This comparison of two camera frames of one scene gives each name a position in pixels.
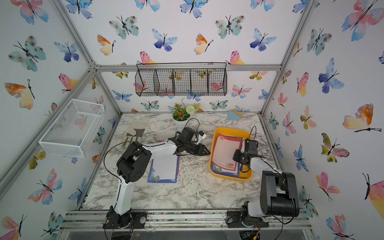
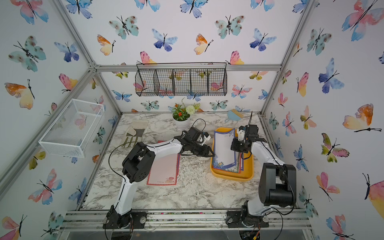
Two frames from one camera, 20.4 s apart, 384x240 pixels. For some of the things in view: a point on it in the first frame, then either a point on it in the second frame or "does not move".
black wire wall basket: (181, 79) does not move
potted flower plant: (181, 115) does not move
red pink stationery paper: (225, 149) -> (164, 170)
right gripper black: (236, 154) -> (234, 145)
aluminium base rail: (180, 220) does not move
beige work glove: (135, 132) does not move
